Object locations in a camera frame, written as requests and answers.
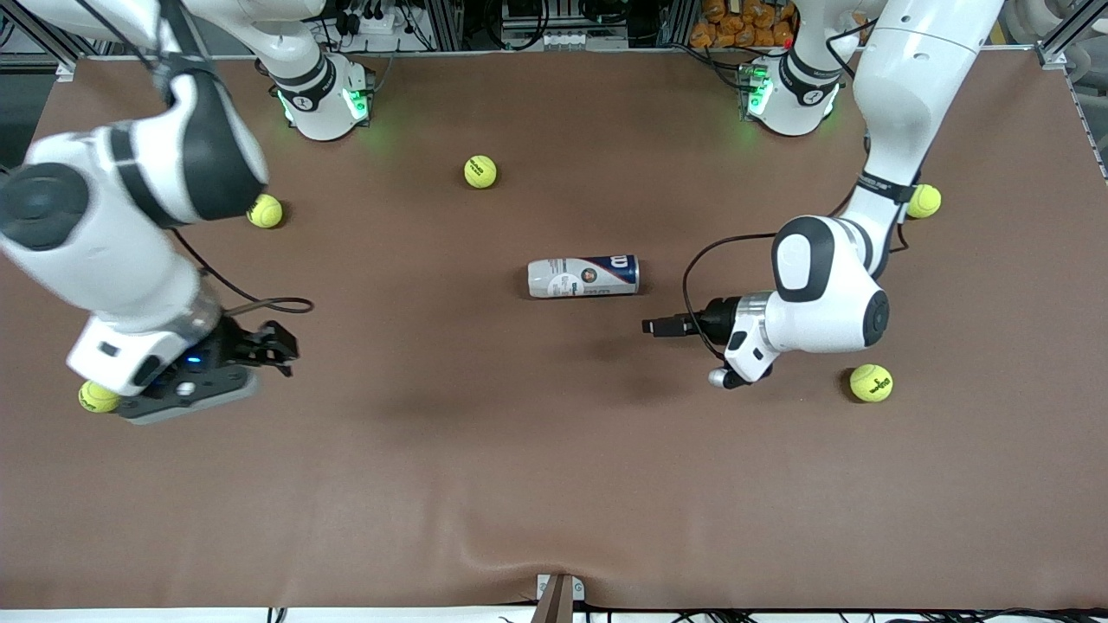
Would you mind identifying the silver blue tennis ball can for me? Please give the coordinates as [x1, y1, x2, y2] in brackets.
[527, 254, 640, 299]

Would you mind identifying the brown table cover mat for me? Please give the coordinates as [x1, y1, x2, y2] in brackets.
[0, 48, 1108, 611]

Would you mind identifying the orange bags pile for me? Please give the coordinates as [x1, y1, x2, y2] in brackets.
[690, 0, 796, 48]

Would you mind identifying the white terminal strip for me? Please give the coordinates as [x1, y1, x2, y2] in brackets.
[500, 30, 630, 51]

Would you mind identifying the white power strip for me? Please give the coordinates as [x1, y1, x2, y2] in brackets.
[333, 7, 401, 35]

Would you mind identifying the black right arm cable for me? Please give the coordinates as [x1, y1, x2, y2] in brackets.
[169, 229, 314, 317]

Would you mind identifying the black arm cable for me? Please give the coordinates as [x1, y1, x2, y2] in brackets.
[169, 229, 314, 317]
[682, 232, 780, 360]

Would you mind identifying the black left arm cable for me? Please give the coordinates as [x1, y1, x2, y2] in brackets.
[682, 232, 780, 360]

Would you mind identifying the metal table clamp bracket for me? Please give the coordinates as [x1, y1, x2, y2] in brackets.
[535, 573, 586, 623]

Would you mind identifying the aluminium frame profile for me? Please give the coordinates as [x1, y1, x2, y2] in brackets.
[0, 0, 113, 80]
[1034, 0, 1108, 70]

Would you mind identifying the white corrugated hose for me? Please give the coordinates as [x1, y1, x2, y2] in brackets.
[1008, 0, 1079, 42]

